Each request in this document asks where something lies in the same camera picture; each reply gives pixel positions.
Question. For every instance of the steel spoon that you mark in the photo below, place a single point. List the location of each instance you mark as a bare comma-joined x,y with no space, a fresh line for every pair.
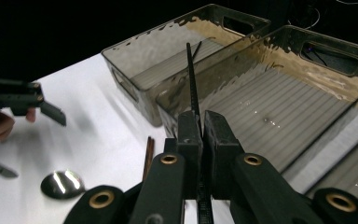
62,185

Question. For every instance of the smoky clear plastic bin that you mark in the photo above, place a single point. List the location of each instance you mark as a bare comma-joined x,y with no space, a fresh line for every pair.
155,56
354,174
279,102

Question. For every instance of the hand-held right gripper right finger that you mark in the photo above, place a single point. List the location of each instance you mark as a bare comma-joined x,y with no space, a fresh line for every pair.
219,140

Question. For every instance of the brown wooden chopstick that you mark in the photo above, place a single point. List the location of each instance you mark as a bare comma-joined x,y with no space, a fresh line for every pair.
152,149
147,158

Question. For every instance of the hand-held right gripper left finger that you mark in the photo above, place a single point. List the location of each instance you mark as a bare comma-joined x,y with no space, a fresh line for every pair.
192,140

